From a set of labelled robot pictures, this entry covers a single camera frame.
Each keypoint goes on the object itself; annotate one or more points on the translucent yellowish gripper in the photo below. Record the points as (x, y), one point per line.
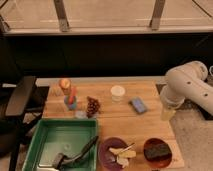
(167, 113)

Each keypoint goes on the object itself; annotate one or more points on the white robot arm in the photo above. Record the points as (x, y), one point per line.
(183, 82)

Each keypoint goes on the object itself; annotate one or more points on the blue sponge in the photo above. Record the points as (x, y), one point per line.
(138, 105)

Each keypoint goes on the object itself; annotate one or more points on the dark green scouring pad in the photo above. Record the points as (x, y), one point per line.
(158, 152)

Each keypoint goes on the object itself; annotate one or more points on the dark red bowl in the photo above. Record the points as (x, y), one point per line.
(156, 164)

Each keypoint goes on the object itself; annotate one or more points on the white lidded plastic cup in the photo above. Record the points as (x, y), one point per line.
(117, 93)

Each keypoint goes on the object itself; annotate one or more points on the yellow white food pieces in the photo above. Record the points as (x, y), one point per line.
(121, 155)

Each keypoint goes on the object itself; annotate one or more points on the purple plate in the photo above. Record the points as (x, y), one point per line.
(106, 158)

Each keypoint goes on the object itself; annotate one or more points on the small blue cup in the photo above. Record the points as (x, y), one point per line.
(70, 105)

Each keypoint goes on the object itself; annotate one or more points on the red yellow apple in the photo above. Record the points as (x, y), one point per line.
(64, 83)

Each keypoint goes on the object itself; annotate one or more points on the black dish brush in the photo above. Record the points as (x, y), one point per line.
(62, 159)

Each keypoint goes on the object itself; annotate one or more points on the green plastic bin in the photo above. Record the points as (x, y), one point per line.
(66, 136)

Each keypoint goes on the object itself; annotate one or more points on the black office chair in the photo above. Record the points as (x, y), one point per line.
(21, 108)

